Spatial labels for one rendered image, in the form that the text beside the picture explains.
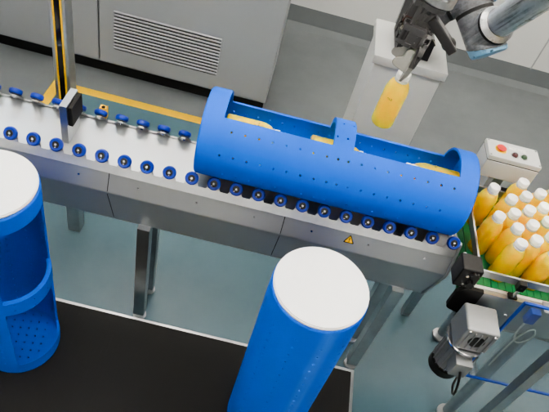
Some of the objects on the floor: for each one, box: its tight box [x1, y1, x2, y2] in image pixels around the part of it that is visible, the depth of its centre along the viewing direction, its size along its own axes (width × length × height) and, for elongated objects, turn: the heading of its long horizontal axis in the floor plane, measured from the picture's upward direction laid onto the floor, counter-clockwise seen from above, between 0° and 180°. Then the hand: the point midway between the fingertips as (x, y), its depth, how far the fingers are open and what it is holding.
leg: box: [133, 225, 153, 319], centre depth 238 cm, size 6×6×63 cm
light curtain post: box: [48, 0, 84, 232], centre depth 224 cm, size 6×6×170 cm
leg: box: [344, 285, 404, 369], centre depth 242 cm, size 6×6×63 cm
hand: (403, 73), depth 156 cm, fingers closed on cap, 4 cm apart
